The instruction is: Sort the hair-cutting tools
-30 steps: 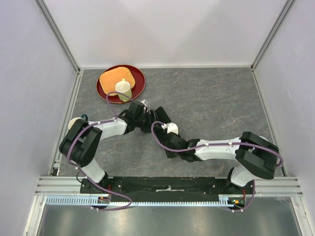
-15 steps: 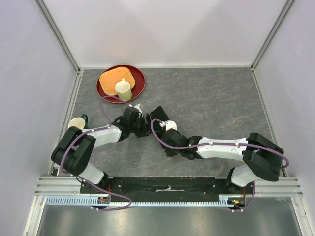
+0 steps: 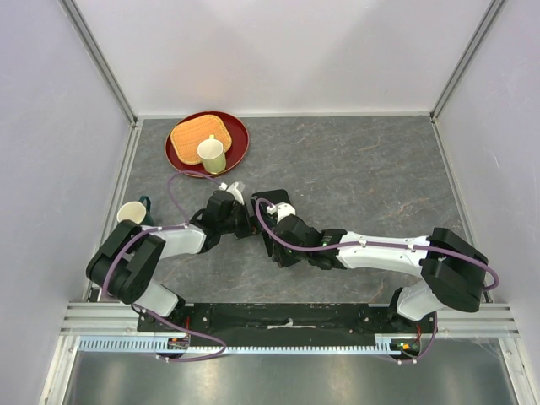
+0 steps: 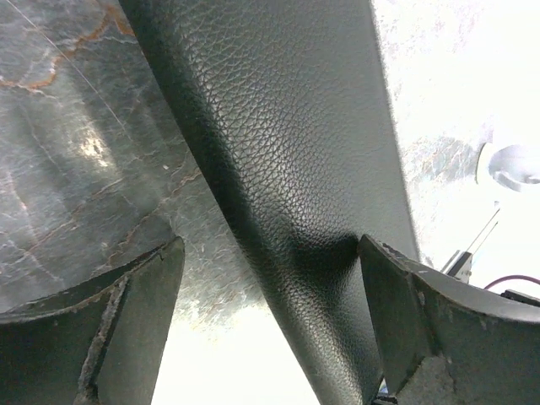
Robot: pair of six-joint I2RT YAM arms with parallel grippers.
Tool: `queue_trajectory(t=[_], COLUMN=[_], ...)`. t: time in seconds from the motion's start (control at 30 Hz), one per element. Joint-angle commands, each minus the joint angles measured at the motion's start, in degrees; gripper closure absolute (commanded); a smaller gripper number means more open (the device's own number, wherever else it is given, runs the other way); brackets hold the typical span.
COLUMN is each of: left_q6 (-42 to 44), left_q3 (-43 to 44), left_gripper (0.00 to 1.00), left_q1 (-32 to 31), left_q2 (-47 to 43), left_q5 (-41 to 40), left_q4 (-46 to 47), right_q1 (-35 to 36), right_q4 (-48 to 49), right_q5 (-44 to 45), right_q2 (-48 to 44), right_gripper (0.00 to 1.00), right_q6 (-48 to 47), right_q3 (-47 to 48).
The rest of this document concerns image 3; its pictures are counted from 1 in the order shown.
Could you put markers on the orange woven mat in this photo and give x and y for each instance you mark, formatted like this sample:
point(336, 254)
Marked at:
point(187, 135)

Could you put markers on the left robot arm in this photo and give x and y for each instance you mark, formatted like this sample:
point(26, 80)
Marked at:
point(124, 265)

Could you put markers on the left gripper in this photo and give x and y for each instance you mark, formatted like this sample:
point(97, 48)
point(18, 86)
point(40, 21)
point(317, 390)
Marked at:
point(248, 227)

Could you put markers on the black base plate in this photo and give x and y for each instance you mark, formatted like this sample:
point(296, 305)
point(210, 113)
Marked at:
point(289, 324)

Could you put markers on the dark green mug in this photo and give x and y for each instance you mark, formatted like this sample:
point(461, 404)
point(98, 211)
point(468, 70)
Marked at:
point(136, 211)

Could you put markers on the grey slotted cable duct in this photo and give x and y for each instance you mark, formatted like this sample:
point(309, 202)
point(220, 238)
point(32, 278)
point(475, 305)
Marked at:
point(166, 346)

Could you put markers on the red round tray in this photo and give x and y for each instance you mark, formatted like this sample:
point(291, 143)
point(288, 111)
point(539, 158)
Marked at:
point(235, 154)

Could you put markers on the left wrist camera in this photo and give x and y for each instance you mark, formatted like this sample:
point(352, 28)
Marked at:
point(235, 189)

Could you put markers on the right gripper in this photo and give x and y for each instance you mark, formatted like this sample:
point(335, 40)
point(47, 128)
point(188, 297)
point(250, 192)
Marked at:
point(282, 260)

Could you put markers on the pale green cup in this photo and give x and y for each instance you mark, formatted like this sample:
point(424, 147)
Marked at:
point(212, 155)

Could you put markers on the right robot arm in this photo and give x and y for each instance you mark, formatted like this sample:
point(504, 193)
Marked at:
point(450, 271)

